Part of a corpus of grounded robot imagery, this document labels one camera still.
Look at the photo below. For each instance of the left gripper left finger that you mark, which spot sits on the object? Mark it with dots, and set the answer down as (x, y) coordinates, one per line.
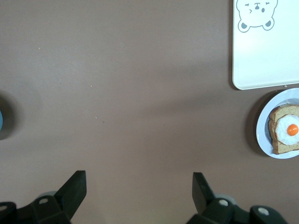
(70, 193)

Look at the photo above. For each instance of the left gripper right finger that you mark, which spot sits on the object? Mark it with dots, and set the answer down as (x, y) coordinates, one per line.
(205, 198)

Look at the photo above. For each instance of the pale lavender round plate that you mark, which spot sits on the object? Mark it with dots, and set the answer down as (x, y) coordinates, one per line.
(262, 126)

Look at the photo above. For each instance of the bread slice under egg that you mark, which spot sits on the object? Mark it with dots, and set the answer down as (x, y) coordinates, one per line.
(285, 149)

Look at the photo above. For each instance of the blue bowl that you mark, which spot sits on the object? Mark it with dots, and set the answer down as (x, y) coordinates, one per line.
(1, 121)

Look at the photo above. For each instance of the fried egg toy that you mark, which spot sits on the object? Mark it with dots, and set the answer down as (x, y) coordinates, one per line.
(283, 130)

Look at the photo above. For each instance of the cream tray with bear print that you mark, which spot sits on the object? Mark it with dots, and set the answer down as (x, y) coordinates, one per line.
(264, 58)

